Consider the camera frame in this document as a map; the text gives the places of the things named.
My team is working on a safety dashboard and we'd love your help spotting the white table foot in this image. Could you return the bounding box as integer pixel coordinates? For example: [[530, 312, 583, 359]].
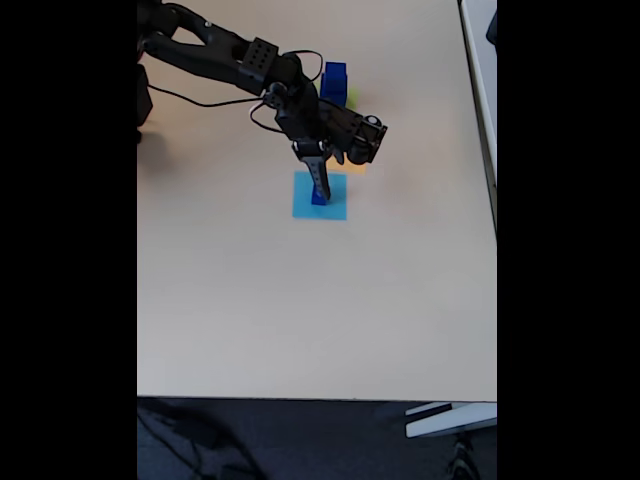
[[403, 401, 498, 440]]

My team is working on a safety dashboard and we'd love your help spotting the light blue paper square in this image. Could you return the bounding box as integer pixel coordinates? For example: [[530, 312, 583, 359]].
[[291, 170, 348, 222]]

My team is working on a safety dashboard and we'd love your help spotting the red black motor wire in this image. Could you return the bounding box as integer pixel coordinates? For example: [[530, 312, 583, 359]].
[[292, 48, 325, 84]]

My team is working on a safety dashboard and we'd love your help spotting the large blue cube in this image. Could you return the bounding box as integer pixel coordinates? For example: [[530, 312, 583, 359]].
[[318, 73, 348, 109]]

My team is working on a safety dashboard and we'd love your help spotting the black camera cable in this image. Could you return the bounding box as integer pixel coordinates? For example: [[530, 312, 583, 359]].
[[147, 83, 286, 135]]

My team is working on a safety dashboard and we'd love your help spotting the orange paper square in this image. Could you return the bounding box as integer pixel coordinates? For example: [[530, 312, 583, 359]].
[[324, 149, 369, 175]]

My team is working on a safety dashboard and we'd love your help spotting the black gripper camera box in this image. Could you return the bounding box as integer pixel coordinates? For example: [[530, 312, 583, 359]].
[[319, 99, 389, 166]]

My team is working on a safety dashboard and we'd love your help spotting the medium blue cube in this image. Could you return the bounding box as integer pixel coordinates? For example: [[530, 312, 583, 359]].
[[323, 61, 349, 97]]

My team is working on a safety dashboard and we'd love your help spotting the black floor cable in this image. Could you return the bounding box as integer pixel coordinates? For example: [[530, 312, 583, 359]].
[[137, 399, 261, 480]]

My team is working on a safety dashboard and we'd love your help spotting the green paper square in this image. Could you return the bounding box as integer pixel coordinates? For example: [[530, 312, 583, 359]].
[[308, 80, 360, 110]]

